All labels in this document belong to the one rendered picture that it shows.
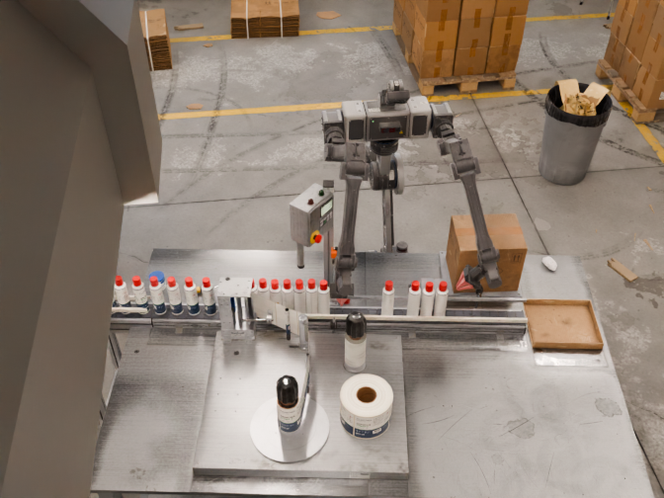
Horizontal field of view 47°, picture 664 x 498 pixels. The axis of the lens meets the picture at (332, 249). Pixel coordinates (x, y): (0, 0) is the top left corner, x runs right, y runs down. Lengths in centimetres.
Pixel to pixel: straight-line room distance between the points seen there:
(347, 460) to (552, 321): 119
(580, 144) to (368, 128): 235
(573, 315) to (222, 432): 164
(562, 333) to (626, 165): 277
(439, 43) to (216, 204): 226
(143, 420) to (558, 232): 318
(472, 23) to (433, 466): 416
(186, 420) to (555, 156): 343
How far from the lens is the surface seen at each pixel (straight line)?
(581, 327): 359
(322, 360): 324
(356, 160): 299
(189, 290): 334
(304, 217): 302
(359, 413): 290
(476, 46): 651
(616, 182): 592
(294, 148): 589
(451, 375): 329
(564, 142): 554
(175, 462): 307
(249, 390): 316
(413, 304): 333
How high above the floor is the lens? 339
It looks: 43 degrees down
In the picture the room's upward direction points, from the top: straight up
